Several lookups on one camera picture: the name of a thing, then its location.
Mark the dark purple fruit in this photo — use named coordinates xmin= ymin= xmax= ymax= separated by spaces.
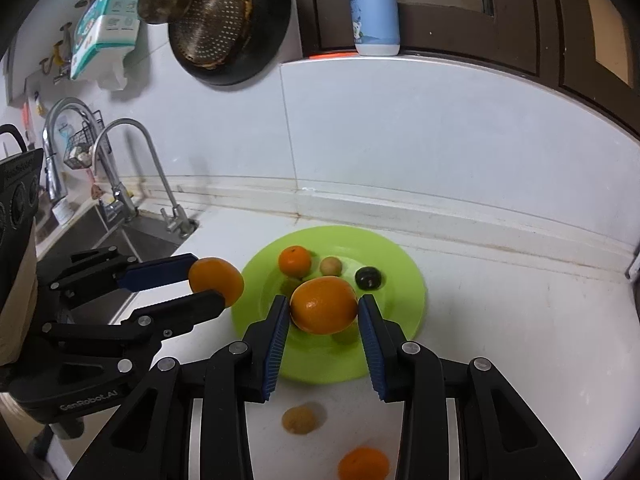
xmin=355 ymin=266 xmax=383 ymax=290

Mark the tall chrome faucet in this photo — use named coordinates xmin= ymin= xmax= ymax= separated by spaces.
xmin=91 ymin=117 xmax=198 ymax=239

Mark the orange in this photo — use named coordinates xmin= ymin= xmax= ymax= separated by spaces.
xmin=278 ymin=245 xmax=312 ymax=280
xmin=188 ymin=257 xmax=244 ymax=308
xmin=290 ymin=276 xmax=358 ymax=335
xmin=337 ymin=446 xmax=390 ymax=480

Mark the teal tissue pack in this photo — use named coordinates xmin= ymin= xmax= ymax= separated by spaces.
xmin=70 ymin=0 xmax=168 ymax=100

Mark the blue white bottle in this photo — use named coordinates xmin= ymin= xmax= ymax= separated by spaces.
xmin=349 ymin=0 xmax=400 ymax=56

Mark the steel sink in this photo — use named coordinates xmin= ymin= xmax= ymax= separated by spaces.
xmin=37 ymin=205 xmax=183 ymax=325

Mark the brown round fruit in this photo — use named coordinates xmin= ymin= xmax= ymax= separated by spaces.
xmin=281 ymin=405 xmax=318 ymax=436

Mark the black wire basket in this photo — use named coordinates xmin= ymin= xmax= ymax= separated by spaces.
xmin=58 ymin=110 xmax=104 ymax=170

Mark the small brown fruit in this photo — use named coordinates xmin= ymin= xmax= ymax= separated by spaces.
xmin=319 ymin=256 xmax=343 ymax=276

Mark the chrome pull-down faucet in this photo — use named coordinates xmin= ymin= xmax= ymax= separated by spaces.
xmin=42 ymin=98 xmax=138 ymax=222

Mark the black pan with strainer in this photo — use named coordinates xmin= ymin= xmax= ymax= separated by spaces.
xmin=138 ymin=0 xmax=292 ymax=87

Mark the green plate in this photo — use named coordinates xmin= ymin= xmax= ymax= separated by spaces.
xmin=231 ymin=226 xmax=426 ymax=385

